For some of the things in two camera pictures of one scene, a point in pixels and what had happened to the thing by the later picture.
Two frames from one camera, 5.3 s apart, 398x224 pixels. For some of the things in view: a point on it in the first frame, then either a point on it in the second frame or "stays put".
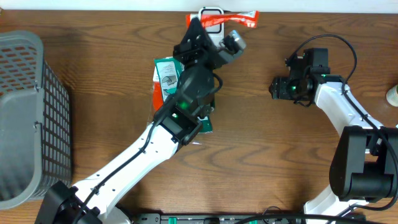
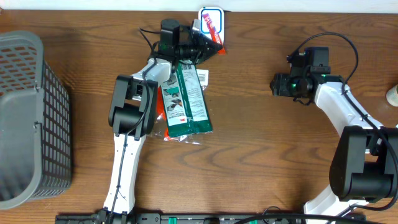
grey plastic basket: x=35 y=125 stays put
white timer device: x=216 y=32 stays put
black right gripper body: x=277 y=88 stays put
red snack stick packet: x=247 y=18 -> x=215 y=35
